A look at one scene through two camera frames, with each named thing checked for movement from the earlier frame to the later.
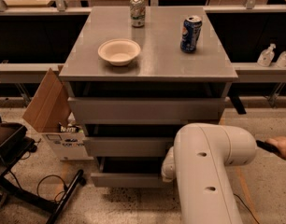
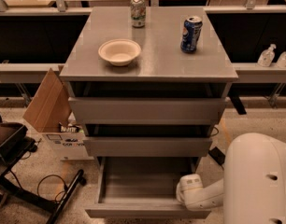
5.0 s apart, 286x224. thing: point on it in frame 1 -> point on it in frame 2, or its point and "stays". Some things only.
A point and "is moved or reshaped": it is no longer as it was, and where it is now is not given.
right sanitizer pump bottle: [285, 59] stays
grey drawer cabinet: [136, 75] stays
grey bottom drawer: [128, 171] is moved or reshaped
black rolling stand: [11, 142] stays
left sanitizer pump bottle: [265, 56] stays
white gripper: [168, 168] -> [188, 188]
